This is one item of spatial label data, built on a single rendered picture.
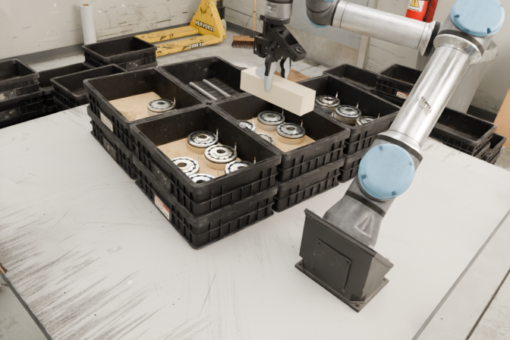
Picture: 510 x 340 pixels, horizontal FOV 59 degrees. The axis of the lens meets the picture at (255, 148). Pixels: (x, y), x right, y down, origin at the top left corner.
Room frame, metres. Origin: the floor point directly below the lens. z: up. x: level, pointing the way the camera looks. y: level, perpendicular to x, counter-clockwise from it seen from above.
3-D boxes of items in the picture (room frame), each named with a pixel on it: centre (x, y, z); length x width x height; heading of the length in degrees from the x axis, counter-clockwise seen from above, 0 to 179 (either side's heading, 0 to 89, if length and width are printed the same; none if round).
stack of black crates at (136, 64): (2.87, 0.95, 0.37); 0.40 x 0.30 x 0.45; 139
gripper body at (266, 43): (1.27, -0.03, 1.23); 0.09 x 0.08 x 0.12; 49
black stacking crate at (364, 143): (1.56, -0.30, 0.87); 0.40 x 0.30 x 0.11; 40
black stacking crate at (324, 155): (1.36, -0.07, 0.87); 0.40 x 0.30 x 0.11; 40
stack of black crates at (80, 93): (2.31, 0.91, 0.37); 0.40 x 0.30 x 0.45; 139
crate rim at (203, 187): (1.17, 0.16, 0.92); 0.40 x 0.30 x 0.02; 40
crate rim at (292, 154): (1.36, -0.07, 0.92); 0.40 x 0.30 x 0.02; 40
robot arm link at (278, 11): (1.26, -0.03, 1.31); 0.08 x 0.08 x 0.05
